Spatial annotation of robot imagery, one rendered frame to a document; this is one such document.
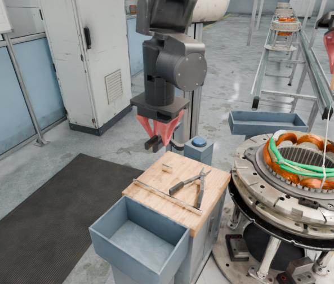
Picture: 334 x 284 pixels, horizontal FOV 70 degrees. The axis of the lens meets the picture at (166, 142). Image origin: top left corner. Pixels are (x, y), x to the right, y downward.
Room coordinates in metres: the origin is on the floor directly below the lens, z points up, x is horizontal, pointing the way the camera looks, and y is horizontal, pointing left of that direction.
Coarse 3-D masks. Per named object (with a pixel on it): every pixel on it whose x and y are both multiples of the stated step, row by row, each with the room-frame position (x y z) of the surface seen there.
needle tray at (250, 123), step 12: (228, 120) 0.83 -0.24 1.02; (240, 120) 0.82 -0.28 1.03; (252, 120) 0.82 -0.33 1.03; (264, 120) 0.82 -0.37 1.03; (276, 120) 0.81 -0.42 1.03; (288, 120) 0.81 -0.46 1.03; (300, 120) 0.76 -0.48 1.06; (240, 132) 0.72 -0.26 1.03; (252, 132) 0.72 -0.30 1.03; (264, 132) 0.71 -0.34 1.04
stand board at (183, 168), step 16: (160, 160) 0.52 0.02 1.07; (176, 160) 0.52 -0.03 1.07; (192, 160) 0.52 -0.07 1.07; (144, 176) 0.45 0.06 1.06; (160, 176) 0.45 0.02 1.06; (176, 176) 0.45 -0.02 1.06; (192, 176) 0.45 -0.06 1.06; (208, 176) 0.45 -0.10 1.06; (224, 176) 0.45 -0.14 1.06; (128, 192) 0.40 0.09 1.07; (144, 192) 0.40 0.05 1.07; (176, 192) 0.40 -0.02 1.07; (192, 192) 0.40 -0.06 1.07; (208, 192) 0.40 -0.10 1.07; (160, 208) 0.35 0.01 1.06; (176, 208) 0.35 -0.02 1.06; (208, 208) 0.35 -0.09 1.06; (192, 224) 0.31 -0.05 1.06
